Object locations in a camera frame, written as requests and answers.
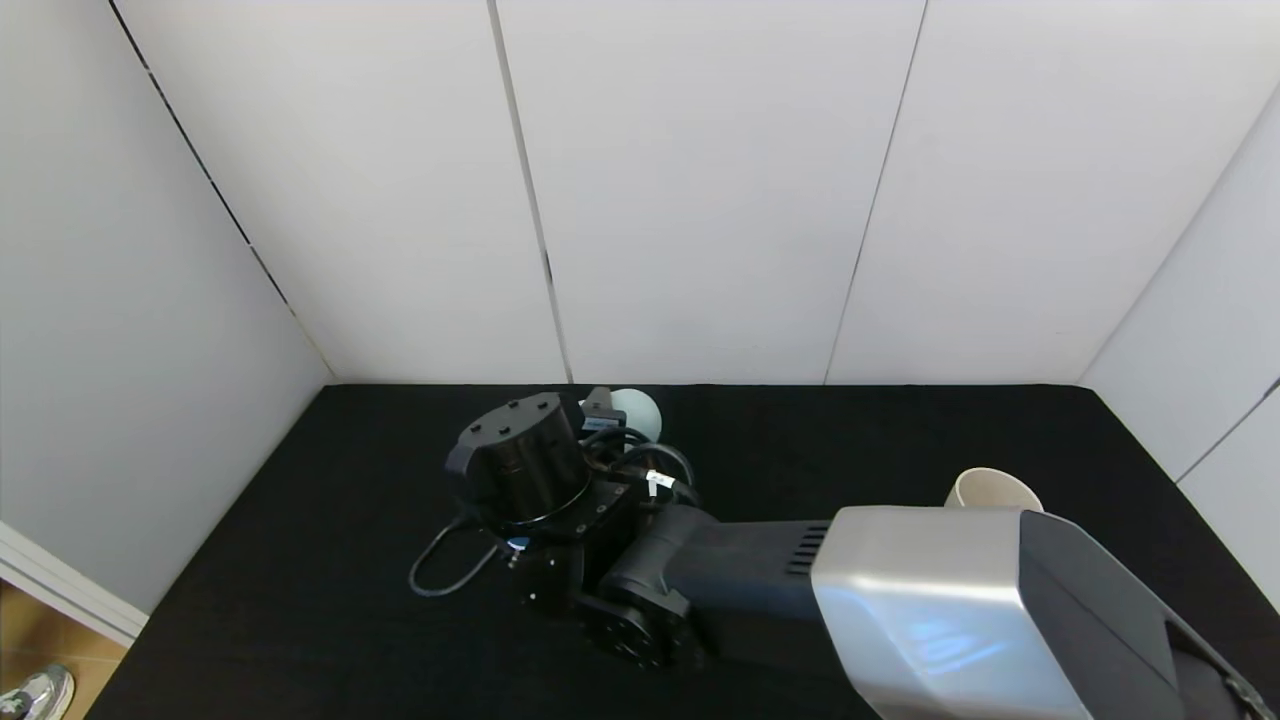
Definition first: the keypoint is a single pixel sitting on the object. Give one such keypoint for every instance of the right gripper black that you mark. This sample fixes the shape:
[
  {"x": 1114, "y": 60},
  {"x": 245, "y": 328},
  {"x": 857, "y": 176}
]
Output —
[{"x": 598, "y": 411}]

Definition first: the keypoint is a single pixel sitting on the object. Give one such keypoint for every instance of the teal plastic cup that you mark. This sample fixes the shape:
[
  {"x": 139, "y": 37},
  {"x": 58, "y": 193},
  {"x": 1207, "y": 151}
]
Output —
[{"x": 640, "y": 412}]

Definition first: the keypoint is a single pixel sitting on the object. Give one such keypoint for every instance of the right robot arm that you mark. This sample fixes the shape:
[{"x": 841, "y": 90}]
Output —
[{"x": 950, "y": 600}]

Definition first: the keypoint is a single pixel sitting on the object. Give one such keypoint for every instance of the beige plastic cup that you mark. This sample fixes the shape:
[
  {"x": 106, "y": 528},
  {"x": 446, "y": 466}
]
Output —
[{"x": 990, "y": 490}]

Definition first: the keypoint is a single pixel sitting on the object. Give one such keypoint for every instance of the white panel base trim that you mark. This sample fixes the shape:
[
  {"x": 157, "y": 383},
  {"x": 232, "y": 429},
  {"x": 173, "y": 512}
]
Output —
[{"x": 70, "y": 590}]

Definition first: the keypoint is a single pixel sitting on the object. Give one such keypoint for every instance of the grey sneaker shoe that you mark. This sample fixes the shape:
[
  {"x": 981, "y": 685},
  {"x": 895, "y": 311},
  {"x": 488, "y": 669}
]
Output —
[{"x": 40, "y": 695}]

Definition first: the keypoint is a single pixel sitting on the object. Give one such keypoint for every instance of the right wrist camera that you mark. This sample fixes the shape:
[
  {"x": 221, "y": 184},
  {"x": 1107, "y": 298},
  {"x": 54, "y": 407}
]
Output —
[{"x": 600, "y": 410}]

